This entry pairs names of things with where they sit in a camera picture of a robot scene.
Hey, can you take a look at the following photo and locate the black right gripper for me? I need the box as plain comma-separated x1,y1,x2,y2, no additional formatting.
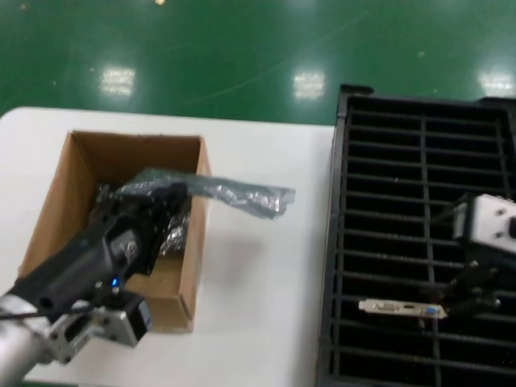
444,252,516,321

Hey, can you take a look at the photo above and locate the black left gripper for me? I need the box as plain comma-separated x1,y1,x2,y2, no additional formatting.
14,181,189,323

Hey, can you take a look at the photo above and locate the graphics card with metal bracket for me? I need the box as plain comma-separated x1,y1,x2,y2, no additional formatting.
358,298,450,321

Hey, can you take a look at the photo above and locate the grey translucent antistatic bag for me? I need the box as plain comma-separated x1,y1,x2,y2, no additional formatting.
114,166,298,223

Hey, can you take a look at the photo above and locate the brown cardboard box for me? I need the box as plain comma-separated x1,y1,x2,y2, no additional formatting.
18,128,214,335

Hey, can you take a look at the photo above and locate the black slotted plastic container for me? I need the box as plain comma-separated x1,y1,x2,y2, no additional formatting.
316,83,516,387

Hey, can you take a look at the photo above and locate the crumpled silver antistatic bag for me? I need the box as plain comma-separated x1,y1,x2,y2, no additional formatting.
156,216,191,260

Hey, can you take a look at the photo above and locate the right wrist camera silver bracket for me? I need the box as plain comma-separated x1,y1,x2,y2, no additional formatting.
450,193,516,256

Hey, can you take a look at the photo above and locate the wrist camera silver bracket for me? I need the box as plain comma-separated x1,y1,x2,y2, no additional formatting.
46,291,153,364
450,193,516,256

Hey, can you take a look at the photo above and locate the left wrist camera silver bracket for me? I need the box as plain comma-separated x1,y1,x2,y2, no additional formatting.
46,291,153,364

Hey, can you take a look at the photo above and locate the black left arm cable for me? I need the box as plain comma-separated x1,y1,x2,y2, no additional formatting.
0,303,94,323

